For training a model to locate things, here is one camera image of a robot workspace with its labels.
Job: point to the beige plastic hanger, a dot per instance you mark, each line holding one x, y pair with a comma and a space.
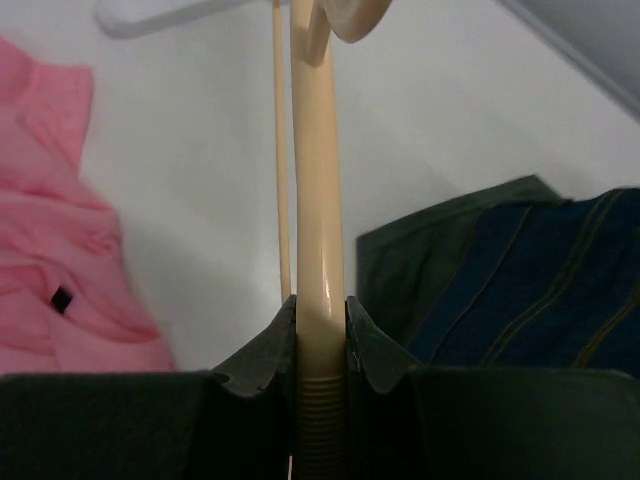
310, 221

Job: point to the white metal clothes rack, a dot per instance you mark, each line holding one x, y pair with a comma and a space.
123, 20

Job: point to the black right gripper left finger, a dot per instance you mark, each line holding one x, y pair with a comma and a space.
233, 421

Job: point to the pink t shirt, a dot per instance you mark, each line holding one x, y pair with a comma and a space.
66, 303

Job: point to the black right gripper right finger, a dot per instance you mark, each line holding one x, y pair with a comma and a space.
410, 421

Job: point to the dark green garment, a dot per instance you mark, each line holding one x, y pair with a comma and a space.
403, 266

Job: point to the navy blue garment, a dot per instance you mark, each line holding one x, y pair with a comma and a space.
542, 285

